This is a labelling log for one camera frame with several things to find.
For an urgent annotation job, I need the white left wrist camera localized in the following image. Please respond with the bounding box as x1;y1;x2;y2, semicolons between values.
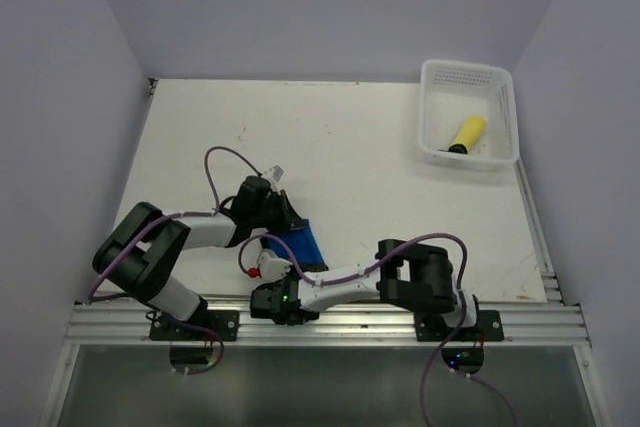
261;165;284;193

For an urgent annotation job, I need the white plastic basket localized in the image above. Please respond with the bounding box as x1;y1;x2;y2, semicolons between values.
417;59;520;171

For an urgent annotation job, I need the blue towel dark trim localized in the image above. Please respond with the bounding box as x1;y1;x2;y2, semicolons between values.
260;219;328;272

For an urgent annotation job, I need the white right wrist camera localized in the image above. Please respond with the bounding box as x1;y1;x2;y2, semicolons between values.
248;250;292;282

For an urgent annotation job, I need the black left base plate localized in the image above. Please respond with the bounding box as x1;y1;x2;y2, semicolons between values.
145;310;240;342

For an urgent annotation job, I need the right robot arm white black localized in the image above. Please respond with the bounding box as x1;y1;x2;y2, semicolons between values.
249;235;481;340

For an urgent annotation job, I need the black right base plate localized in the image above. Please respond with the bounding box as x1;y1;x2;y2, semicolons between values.
413;309;502;343

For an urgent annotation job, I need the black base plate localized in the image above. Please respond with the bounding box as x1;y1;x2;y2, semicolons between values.
145;310;240;342
413;309;502;343

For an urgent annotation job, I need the aluminium mounting rail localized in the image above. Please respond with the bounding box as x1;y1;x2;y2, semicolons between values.
64;297;591;347

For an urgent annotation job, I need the yellow towel black trim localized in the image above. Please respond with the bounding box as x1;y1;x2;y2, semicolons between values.
446;115;487;155

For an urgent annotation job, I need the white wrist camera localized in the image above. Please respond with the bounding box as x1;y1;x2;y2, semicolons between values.
261;165;284;193
248;250;292;282

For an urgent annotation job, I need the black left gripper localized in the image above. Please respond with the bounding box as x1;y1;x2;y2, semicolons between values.
250;187;304;233

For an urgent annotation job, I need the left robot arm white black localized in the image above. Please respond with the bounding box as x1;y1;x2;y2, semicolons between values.
92;175;307;340

